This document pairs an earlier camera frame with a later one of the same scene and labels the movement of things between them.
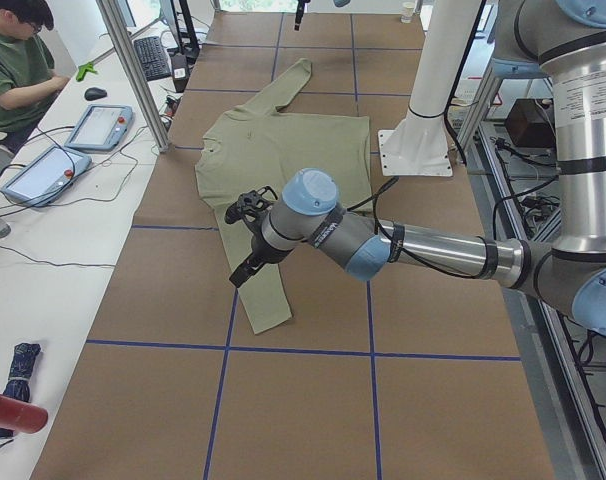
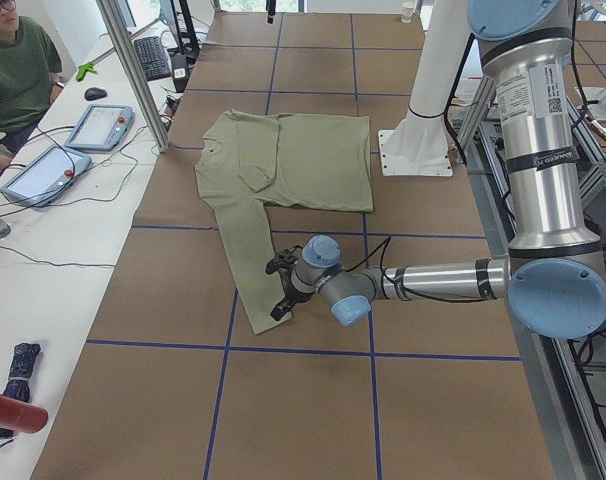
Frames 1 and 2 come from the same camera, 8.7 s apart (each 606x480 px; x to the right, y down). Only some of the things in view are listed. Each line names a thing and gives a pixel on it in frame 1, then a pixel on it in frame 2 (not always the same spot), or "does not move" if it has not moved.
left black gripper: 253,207 -> 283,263
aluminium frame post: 113,17 does not move
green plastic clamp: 82,69 does not move
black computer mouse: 95,93 does not move
